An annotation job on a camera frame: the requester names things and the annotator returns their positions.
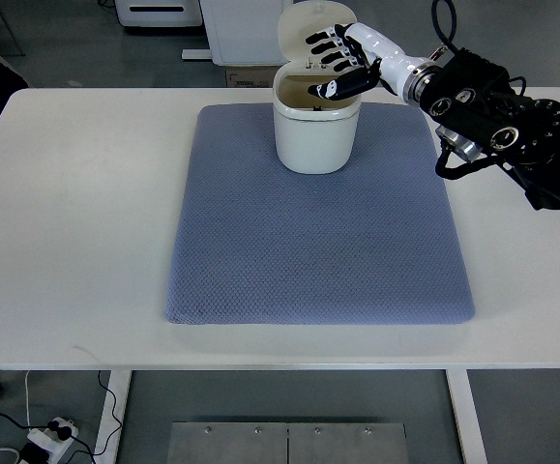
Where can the blue textured mat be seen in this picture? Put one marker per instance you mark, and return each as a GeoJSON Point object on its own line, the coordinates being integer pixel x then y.
{"type": "Point", "coordinates": [373, 243]}

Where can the white appliance with black slot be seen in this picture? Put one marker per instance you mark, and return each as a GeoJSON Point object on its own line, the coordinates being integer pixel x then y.
{"type": "Point", "coordinates": [158, 13]}

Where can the grey metal base plate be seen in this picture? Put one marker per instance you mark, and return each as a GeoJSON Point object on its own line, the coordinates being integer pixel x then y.
{"type": "Point", "coordinates": [287, 442]}

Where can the right white table leg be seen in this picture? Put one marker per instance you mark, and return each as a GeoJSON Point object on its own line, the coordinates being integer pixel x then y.
{"type": "Point", "coordinates": [467, 423]}

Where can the cardboard box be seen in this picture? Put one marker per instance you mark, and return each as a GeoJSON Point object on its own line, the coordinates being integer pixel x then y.
{"type": "Point", "coordinates": [250, 77]}

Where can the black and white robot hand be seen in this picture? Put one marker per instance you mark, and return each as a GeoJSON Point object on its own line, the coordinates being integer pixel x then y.
{"type": "Point", "coordinates": [364, 58]}

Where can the white power strip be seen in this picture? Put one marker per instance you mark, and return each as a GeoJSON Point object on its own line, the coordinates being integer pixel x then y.
{"type": "Point", "coordinates": [53, 440]}

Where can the white table leg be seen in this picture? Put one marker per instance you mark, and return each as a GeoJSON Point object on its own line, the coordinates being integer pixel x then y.
{"type": "Point", "coordinates": [467, 423]}
{"type": "Point", "coordinates": [116, 385]}

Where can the left white table leg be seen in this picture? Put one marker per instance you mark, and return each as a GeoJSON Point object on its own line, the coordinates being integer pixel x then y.
{"type": "Point", "coordinates": [116, 385]}

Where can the white cabinet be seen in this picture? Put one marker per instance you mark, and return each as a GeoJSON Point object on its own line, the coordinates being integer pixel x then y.
{"type": "Point", "coordinates": [240, 33]}

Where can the white trash can with lid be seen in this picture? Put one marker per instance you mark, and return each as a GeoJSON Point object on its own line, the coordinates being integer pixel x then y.
{"type": "Point", "coordinates": [313, 136]}

